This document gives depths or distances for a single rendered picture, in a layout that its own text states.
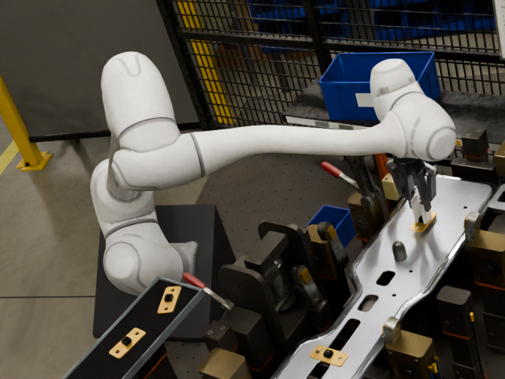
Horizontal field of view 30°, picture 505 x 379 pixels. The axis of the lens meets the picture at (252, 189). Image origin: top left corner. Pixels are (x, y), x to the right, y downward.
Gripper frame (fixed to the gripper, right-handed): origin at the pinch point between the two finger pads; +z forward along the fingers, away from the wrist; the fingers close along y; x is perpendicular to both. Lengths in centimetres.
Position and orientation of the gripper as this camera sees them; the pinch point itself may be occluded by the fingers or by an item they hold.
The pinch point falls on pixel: (421, 209)
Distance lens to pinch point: 235.1
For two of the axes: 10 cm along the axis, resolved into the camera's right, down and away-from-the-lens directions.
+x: 5.5, -6.0, 5.8
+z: 2.8, 7.9, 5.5
